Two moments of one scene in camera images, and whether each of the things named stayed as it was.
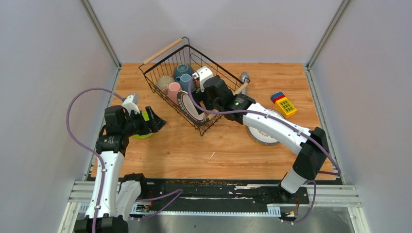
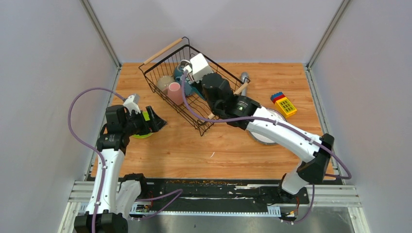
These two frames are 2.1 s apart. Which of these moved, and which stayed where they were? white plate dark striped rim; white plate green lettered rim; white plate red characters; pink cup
Moved: white plate dark striped rim
Stayed: white plate red characters; white plate green lettered rim; pink cup
